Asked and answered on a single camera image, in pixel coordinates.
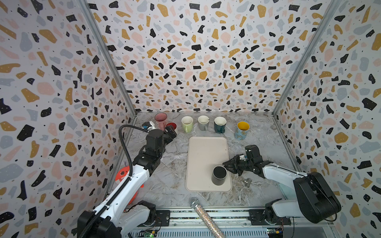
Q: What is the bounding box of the pink mug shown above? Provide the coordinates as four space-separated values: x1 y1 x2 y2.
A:
154 113 168 131

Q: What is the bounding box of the red shark plush toy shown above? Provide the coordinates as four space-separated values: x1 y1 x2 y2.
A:
115 166 144 205

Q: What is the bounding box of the dark green mug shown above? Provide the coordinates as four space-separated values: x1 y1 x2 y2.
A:
214 117 227 134

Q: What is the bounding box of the blue glazed mug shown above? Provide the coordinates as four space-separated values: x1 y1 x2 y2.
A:
234 122 250 140

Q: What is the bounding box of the glitter filled tube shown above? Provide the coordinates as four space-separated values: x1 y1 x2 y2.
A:
190 197 226 238

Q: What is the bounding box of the beige rectangular tray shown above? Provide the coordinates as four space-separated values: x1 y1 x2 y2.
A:
186 136 232 192

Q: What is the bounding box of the black mug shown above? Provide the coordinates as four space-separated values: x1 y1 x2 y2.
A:
211 165 228 186

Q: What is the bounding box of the aluminium corner post right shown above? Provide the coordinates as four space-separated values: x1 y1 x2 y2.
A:
272 0 341 118

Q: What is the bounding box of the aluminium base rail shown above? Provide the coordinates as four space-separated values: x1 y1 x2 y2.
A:
80 207 337 238

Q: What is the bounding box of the light green mug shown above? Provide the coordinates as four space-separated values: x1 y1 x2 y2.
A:
181 116 193 133

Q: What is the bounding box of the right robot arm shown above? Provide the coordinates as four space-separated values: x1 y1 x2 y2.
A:
223 145 341 225

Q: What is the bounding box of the teal folded cloth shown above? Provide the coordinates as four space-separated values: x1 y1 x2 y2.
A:
278 183 293 199

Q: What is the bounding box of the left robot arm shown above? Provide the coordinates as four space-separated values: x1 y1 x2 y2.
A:
77 127 177 238

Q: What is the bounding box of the grey frosted cup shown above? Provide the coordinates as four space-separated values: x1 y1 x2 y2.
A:
197 115 210 131

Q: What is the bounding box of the aluminium corner post left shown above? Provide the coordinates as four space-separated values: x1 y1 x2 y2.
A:
77 0 137 118

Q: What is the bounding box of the white mug red inside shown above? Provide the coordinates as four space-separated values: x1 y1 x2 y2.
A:
165 122 178 134

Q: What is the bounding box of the aluminium corner post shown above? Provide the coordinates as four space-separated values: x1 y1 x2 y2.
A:
272 0 341 118
77 0 137 118

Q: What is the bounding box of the small clear glass piece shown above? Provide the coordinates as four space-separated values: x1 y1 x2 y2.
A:
242 178 252 188

